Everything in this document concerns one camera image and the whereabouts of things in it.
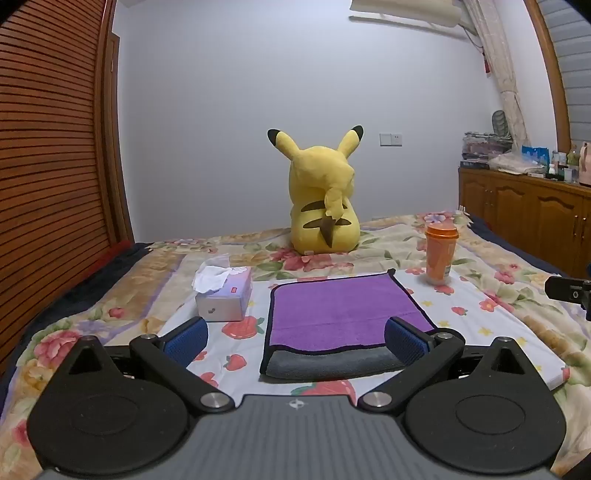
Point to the clear plastic bag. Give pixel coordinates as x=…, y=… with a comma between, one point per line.
x=512, y=162

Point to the green bottle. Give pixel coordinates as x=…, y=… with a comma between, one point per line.
x=573, y=158

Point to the white air conditioner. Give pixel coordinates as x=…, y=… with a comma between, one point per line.
x=406, y=11

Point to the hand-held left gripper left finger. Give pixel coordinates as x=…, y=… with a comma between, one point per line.
x=187, y=342

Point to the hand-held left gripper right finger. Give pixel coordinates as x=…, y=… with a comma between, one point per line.
x=406, y=342

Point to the wooden cabinet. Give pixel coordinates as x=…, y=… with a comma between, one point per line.
x=521, y=207

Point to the grey mesh object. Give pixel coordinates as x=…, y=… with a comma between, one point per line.
x=501, y=122

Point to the beige curtain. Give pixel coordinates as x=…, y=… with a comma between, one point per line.
x=498, y=55

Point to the blue packet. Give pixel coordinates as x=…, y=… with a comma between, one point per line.
x=534, y=154

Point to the floral bed blanket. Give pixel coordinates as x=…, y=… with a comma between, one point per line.
x=508, y=295

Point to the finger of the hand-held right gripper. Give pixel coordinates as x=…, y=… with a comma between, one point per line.
x=565, y=288

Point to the white wall switch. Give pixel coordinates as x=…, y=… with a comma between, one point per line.
x=390, y=139

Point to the white tissue box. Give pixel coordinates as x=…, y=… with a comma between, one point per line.
x=226, y=300

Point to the yellow plush toy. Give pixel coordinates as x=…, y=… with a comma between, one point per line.
x=323, y=194

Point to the wooden slatted wardrobe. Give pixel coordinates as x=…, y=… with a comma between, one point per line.
x=51, y=161

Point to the orange plastic cup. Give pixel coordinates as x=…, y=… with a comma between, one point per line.
x=439, y=258

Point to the white strawberry print cloth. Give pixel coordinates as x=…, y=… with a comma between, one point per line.
x=480, y=323

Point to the stack of folded cloths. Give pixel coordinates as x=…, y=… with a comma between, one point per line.
x=482, y=147

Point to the purple and grey towel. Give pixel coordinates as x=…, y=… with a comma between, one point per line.
x=332, y=309

